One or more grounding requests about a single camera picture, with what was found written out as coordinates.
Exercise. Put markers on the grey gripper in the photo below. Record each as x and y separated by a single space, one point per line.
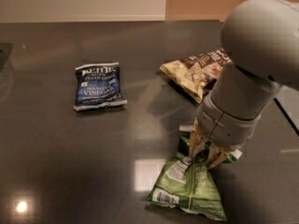
224 125

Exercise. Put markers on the green jalapeno chip bag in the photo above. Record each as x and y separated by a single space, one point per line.
186 183

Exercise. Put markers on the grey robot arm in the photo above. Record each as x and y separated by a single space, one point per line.
261 38

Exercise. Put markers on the beige brown chip bag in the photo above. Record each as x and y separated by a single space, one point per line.
197 74

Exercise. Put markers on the blue salt vinegar chip bag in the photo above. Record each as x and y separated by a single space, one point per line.
98 86

